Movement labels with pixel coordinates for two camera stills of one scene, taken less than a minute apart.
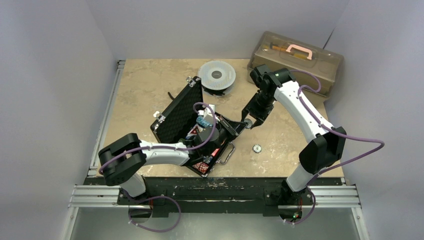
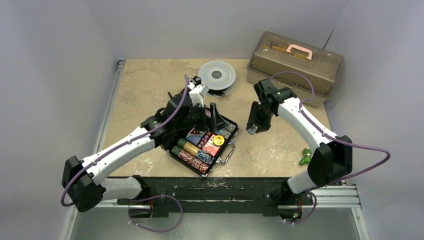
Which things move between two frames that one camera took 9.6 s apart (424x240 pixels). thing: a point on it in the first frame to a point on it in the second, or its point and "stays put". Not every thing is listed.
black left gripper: [233, 127] to [207, 123]
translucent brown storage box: [277, 50] stays put
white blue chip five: [256, 148] to [252, 130]
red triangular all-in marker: [194, 130] stays put
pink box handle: [288, 49] stays put
